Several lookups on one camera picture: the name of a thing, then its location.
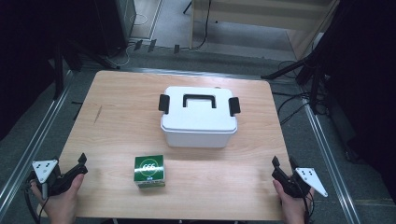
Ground black tripod stand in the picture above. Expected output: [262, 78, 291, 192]
[261, 50, 332, 116]

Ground person's left hand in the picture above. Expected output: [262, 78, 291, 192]
[30, 173, 86, 224]

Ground black hanging cable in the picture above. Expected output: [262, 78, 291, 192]
[189, 0, 213, 51]

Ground dark cabinet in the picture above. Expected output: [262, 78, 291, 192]
[92, 0, 138, 58]

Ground green and white carton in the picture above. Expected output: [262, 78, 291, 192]
[134, 154, 167, 189]

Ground metal floor rail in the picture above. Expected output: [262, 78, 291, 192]
[123, 66, 266, 81]
[301, 98, 362, 224]
[0, 70, 76, 213]

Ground light wooden furniture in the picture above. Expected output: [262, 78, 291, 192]
[188, 0, 341, 61]

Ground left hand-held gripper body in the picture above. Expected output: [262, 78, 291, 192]
[26, 159, 68, 198]

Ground dark curtain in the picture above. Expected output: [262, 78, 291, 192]
[321, 0, 396, 204]
[0, 0, 68, 142]

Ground right hand-held gripper cable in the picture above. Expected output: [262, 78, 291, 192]
[302, 191, 316, 224]

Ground black floor cables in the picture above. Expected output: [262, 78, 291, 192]
[271, 59, 330, 127]

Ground left hand-held gripper cable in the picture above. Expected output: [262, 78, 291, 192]
[21, 182, 51, 224]

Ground white lid with black handle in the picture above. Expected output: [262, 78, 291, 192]
[158, 85, 242, 135]

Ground person's right hand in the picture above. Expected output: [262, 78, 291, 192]
[272, 179, 316, 224]

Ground white floor cable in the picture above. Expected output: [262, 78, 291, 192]
[105, 42, 135, 68]

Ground black metal stand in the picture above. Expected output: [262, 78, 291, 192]
[51, 38, 121, 101]

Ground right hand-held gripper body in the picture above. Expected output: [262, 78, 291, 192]
[271, 167, 329, 199]

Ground white plastic storage box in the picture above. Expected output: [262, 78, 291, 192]
[160, 124, 239, 149]

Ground hand-held gripper cable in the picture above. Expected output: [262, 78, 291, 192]
[302, 191, 316, 224]
[21, 182, 51, 224]

